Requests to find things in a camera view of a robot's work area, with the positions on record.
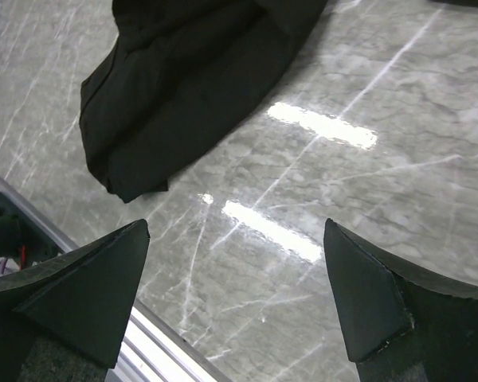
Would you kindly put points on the black long sleeve shirt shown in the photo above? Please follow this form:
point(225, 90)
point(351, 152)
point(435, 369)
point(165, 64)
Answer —
point(179, 78)

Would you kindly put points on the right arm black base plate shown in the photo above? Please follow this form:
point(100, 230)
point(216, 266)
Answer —
point(23, 243)

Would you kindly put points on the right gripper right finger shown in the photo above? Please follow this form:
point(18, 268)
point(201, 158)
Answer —
point(400, 321)

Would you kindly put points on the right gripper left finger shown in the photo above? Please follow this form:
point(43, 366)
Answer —
point(65, 319)

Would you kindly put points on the aluminium front rail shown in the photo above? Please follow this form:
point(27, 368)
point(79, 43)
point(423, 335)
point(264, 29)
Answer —
point(150, 350)

